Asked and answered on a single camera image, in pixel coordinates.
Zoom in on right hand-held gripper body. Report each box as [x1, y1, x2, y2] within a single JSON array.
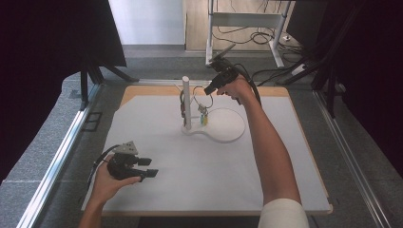
[[208, 43, 240, 93]]

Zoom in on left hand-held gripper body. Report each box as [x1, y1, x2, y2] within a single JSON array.
[[106, 140, 143, 181]]

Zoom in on silver wire key ring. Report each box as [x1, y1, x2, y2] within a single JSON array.
[[192, 85, 215, 110]]

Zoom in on white key stand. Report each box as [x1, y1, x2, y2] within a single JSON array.
[[181, 75, 247, 144]]

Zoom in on person's right hand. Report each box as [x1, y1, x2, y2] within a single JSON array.
[[216, 75, 256, 106]]

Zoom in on person's left hand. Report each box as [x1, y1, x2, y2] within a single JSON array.
[[90, 154, 143, 205]]

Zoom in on white table mat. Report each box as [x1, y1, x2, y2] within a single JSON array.
[[81, 94, 333, 214]]

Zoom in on white power strip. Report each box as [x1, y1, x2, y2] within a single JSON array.
[[290, 64, 307, 77]]

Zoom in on black stand legs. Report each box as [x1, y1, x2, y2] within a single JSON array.
[[278, 0, 366, 119], [79, 58, 141, 112]]

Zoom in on black curtain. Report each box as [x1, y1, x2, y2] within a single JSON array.
[[286, 0, 403, 179], [0, 0, 128, 184]]

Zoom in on white sleeve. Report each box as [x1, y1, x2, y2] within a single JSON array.
[[257, 198, 311, 228]]

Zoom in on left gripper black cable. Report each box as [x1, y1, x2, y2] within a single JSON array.
[[86, 144, 122, 192]]

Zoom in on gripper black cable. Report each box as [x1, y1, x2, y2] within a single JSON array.
[[86, 144, 122, 192], [233, 63, 262, 107]]

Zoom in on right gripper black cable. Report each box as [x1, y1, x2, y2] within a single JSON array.
[[233, 63, 262, 107]]

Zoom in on dark red keychain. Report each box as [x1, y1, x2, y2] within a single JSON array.
[[178, 89, 186, 120]]

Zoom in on black floor cables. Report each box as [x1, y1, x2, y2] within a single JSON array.
[[211, 24, 306, 55]]

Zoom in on white metal desk frame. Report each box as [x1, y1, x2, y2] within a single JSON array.
[[204, 0, 293, 69]]

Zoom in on aluminium rail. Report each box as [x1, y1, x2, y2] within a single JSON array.
[[312, 89, 394, 228], [16, 83, 103, 228]]

